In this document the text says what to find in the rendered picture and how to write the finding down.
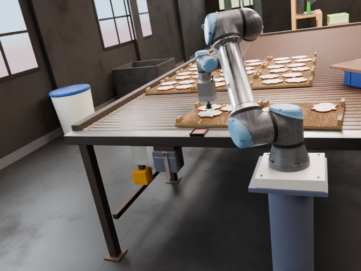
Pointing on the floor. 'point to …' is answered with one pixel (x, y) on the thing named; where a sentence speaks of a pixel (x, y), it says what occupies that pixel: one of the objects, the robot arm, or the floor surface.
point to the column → (291, 225)
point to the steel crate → (139, 74)
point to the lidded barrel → (72, 104)
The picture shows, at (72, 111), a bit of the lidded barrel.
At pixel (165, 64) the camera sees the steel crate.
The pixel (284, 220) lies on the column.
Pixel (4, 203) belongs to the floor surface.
